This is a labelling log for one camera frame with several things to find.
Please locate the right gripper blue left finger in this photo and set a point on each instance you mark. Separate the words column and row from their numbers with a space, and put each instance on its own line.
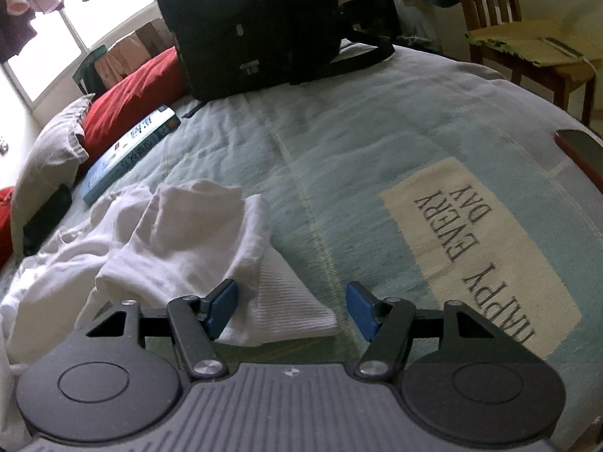
column 198, row 321

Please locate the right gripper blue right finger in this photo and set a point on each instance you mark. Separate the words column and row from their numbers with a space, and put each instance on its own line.
column 386, row 325

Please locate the white printed sweatshirt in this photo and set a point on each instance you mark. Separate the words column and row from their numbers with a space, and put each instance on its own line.
column 153, row 245

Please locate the green quilted bed cover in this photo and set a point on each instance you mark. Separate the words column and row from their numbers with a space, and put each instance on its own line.
column 423, row 178

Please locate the black folded cloth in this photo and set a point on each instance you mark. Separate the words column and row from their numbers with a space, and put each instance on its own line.
column 45, row 220

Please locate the light blue book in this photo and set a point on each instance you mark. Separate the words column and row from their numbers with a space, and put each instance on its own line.
column 121, row 157

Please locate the red pillow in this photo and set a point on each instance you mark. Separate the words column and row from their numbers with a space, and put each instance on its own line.
column 6, row 248

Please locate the grey pillow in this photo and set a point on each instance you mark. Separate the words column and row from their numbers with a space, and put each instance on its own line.
column 53, row 161

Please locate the red blanket roll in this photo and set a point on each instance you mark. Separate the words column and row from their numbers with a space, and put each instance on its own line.
column 160, row 81

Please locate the dark smartphone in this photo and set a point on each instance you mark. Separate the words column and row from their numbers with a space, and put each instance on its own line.
column 584, row 151

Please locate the black backpack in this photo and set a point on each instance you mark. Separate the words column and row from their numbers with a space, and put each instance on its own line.
column 230, row 47

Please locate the wooden chair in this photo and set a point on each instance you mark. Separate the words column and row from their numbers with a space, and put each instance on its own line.
column 549, row 52

